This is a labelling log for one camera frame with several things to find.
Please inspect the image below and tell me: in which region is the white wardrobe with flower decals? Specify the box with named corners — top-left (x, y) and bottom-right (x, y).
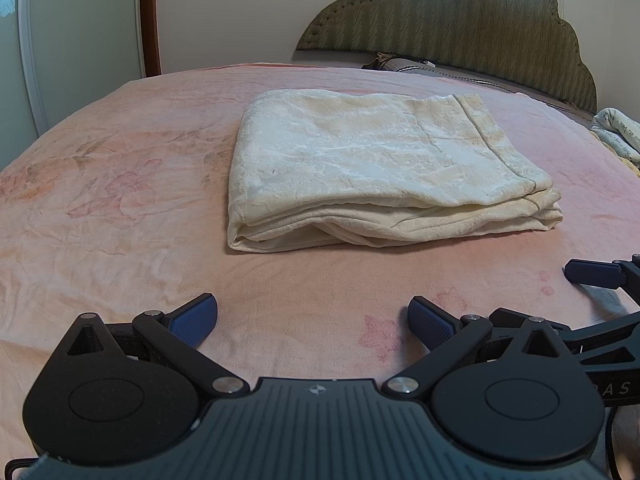
top-left (0, 0), bottom-right (148, 168)

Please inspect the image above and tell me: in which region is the brown wooden door frame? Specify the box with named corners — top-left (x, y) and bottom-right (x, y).
top-left (137, 0), bottom-right (162, 78)

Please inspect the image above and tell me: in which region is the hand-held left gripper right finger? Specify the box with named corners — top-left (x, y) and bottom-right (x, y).
top-left (381, 296), bottom-right (583, 401)

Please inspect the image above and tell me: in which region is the brown patterned pillow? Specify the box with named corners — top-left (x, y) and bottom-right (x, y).
top-left (361, 52), bottom-right (436, 72)

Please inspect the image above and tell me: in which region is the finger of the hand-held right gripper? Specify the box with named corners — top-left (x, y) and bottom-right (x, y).
top-left (487, 307), bottom-right (576, 336)
top-left (564, 255), bottom-right (640, 306)

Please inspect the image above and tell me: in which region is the green padded headboard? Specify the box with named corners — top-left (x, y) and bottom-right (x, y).
top-left (295, 0), bottom-right (598, 113)

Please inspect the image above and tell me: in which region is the yellow fluffy blanket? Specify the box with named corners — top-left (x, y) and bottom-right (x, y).
top-left (602, 142), bottom-right (640, 178)

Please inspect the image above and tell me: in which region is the white folded quilt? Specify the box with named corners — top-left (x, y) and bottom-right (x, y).
top-left (590, 107), bottom-right (640, 163)

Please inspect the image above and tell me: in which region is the grey striped pillow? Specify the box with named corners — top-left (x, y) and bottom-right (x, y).
top-left (400, 62), bottom-right (596, 118)

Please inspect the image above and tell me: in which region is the cream white blanket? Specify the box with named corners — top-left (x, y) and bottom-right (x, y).
top-left (226, 88), bottom-right (564, 253)

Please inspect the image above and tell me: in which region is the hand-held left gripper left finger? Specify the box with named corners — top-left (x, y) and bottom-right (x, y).
top-left (47, 292), bottom-right (251, 400)

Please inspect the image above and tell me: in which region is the pink floral blanket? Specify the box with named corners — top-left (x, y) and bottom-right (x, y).
top-left (0, 62), bottom-right (640, 461)

